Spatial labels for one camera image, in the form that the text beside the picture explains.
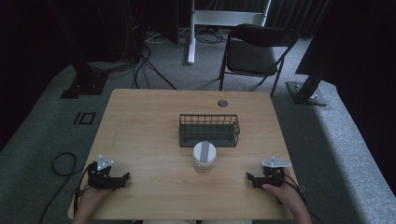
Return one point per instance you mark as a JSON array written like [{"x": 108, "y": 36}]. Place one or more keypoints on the black metal stand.
[
  {"x": 85, "y": 77},
  {"x": 308, "y": 90}
]

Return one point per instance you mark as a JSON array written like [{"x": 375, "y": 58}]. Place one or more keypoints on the grey round table grommet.
[{"x": 222, "y": 103}]

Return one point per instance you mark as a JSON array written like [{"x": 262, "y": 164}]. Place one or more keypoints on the white metal desk frame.
[{"x": 199, "y": 18}]

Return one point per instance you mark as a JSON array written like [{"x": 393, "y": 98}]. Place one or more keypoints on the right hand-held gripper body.
[{"x": 274, "y": 174}]

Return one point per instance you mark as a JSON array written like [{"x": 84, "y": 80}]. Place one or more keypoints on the person's right hand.
[{"x": 285, "y": 194}]

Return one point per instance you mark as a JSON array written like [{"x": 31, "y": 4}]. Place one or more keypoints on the clear glass jar white lid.
[{"x": 204, "y": 155}]

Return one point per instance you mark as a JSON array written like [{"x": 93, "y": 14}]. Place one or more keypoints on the person's left hand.
[{"x": 90, "y": 199}]

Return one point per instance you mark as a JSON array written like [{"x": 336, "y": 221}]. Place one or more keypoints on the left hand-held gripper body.
[{"x": 101, "y": 180}]

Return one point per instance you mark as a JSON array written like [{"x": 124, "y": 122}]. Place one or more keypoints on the black folding chair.
[{"x": 253, "y": 56}]

